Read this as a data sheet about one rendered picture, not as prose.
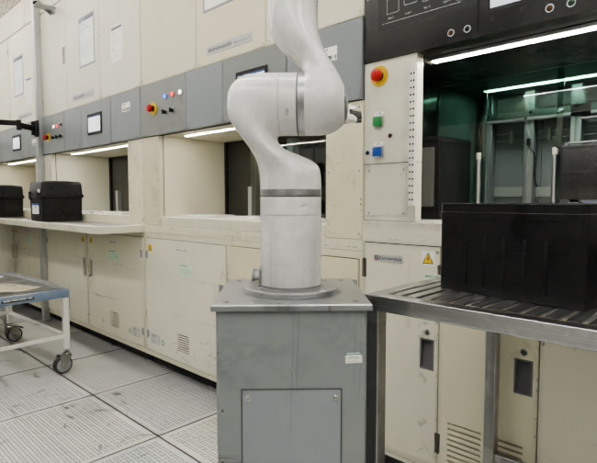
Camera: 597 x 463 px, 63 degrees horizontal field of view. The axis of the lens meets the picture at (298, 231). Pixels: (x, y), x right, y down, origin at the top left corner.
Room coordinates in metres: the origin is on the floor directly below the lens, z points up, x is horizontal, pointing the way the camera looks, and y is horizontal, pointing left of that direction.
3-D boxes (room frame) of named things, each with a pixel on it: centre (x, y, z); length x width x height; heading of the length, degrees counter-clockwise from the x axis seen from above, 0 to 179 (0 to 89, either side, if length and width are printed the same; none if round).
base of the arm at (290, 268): (0.97, 0.02, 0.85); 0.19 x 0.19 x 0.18
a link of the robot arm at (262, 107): (0.97, 0.05, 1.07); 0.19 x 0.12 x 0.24; 86
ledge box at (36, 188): (3.26, 1.62, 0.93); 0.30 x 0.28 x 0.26; 43
